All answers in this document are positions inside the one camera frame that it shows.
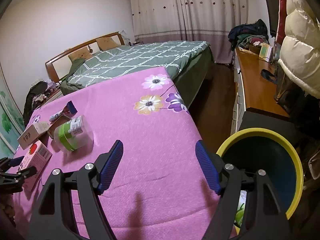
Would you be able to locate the brown pillow left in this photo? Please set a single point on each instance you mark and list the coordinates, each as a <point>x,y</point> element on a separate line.
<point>82,53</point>

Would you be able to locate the yellow rim trash bin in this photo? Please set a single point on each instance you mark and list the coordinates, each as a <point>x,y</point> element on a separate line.
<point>255,149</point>

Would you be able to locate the dark clothes pile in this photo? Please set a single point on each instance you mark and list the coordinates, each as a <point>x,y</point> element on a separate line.
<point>30,102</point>

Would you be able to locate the black television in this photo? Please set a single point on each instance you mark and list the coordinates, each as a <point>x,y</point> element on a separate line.
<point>273,16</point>

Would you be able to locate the sliding wardrobe door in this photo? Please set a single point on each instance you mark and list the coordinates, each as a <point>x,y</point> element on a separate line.
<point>11,121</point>

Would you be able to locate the green plaid bed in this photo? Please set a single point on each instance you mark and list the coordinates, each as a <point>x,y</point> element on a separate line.
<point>186,62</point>

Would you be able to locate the white puffer jacket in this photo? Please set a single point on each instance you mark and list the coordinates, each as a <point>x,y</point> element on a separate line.
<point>299,53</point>

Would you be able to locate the white nightstand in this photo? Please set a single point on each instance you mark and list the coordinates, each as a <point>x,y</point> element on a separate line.
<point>55,95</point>

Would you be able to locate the wooden desk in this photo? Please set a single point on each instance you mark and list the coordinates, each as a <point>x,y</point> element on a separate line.
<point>254,104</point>

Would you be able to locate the pink floral bed sheet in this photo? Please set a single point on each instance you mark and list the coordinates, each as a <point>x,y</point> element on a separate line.
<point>158,190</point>

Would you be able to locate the green label plastic bottle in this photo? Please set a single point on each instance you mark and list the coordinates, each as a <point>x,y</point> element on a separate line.
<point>74,134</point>

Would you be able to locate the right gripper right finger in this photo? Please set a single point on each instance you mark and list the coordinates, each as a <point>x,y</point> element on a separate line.
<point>264,216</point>

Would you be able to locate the red garment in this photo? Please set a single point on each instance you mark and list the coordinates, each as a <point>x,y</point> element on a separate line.
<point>282,14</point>

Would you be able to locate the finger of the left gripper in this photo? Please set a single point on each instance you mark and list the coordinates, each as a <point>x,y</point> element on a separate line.
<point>20,177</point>
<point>7,163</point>

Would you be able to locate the brown pillow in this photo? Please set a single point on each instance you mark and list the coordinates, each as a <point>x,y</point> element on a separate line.
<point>82,53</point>
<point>106,43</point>

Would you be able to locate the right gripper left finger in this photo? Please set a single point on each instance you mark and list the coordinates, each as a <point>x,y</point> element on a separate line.
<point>53,215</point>

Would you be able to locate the wooden headboard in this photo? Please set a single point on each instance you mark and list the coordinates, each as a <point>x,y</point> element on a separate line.
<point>59,66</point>

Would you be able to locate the brown pillow right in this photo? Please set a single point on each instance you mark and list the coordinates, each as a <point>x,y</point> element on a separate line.
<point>106,43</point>

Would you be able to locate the striped pink curtain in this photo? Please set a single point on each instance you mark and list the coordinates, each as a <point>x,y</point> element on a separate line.
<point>189,20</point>

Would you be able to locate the pink strawberry milk carton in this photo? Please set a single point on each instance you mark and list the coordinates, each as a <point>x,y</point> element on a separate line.
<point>37,156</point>

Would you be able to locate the clothes heap on desk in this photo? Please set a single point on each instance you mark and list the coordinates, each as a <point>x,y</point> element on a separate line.
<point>242,34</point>

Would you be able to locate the small cardboard box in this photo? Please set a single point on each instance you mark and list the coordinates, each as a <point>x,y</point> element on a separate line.
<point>32,133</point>

